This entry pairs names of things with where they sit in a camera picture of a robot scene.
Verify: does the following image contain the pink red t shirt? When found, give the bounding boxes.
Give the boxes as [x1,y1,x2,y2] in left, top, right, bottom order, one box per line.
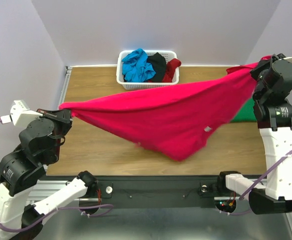
[59,63,257,162]

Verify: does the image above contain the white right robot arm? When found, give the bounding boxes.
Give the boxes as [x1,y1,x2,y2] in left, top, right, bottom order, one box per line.
[216,54,292,215]

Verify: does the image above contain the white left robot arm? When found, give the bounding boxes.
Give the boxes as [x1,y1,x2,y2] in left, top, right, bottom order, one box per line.
[0,107,97,240]

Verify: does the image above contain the green folded t shirt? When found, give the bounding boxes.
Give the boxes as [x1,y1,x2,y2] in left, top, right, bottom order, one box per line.
[231,98,257,123]

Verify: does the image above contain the dark red t shirt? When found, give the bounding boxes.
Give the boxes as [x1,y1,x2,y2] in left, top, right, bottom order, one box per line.
[156,58,181,83]

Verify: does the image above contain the white plastic basket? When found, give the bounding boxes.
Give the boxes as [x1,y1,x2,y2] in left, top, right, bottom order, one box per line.
[116,50,179,91]

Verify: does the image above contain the blue t shirt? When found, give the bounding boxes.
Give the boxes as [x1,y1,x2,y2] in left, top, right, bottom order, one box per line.
[121,48,156,83]

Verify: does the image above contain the black t shirt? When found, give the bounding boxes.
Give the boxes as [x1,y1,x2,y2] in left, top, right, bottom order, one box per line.
[147,52,166,83]

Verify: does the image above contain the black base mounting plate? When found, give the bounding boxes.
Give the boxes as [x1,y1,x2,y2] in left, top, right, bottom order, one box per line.
[96,175,234,209]

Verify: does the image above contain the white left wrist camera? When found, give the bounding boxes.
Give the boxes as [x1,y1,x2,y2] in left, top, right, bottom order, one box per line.
[0,100,43,128]

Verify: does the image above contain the aluminium frame rail left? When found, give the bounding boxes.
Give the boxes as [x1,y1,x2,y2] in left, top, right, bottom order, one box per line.
[58,66,73,105]

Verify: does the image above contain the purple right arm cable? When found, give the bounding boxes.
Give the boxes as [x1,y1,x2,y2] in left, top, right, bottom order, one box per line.
[219,143,292,216]

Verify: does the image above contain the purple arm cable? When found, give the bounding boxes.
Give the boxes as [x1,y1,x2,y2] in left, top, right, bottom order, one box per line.
[219,143,292,216]
[0,118,114,237]

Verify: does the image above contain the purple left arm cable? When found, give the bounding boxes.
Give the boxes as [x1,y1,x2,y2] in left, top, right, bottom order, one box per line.
[0,118,114,237]

